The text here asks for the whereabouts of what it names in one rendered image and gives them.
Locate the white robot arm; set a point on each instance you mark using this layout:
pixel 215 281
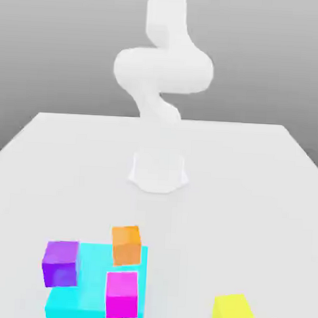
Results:
pixel 163 70

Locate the small orange cube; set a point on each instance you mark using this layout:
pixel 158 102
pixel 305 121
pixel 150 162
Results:
pixel 126 245

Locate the small magenta cube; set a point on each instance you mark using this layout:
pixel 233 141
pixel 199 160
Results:
pixel 122 295

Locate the small purple cube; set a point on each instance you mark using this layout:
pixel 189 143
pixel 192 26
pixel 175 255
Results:
pixel 61 264

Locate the small yellow cube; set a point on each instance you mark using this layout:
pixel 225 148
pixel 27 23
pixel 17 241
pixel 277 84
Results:
pixel 233 314

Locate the large cyan box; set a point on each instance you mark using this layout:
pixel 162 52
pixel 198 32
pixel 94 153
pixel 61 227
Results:
pixel 92 276

